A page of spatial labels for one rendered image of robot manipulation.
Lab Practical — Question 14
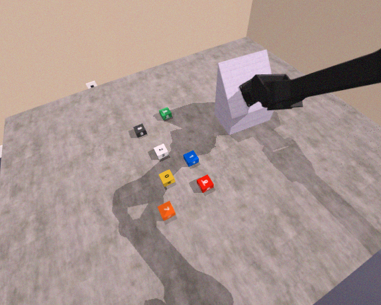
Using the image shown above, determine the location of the blue block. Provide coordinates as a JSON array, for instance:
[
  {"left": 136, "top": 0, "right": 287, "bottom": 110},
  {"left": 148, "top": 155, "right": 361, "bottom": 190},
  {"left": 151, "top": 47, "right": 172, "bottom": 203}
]
[{"left": 184, "top": 151, "right": 199, "bottom": 167}]

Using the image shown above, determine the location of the green block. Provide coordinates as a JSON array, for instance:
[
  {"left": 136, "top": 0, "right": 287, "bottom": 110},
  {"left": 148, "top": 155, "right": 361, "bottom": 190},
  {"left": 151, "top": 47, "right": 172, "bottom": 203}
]
[{"left": 159, "top": 107, "right": 172, "bottom": 120}]

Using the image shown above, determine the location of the yellow block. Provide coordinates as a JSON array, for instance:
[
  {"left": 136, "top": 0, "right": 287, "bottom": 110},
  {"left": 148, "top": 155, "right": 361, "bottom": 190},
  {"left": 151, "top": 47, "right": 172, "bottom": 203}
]
[{"left": 159, "top": 169, "right": 175, "bottom": 187}]

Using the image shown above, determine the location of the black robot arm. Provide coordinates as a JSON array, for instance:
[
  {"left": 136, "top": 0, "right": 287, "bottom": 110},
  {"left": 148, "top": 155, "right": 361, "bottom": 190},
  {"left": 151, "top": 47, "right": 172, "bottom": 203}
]
[{"left": 239, "top": 49, "right": 381, "bottom": 110}]

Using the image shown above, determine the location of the red block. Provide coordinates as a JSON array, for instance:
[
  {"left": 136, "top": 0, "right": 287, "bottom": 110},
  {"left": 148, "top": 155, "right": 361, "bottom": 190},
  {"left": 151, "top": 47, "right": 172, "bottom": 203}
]
[{"left": 197, "top": 175, "right": 214, "bottom": 193}]

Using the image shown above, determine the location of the orange block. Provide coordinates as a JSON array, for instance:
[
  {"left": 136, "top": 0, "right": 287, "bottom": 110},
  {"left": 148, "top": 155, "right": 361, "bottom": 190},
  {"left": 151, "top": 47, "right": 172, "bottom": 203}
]
[{"left": 158, "top": 201, "right": 176, "bottom": 221}]

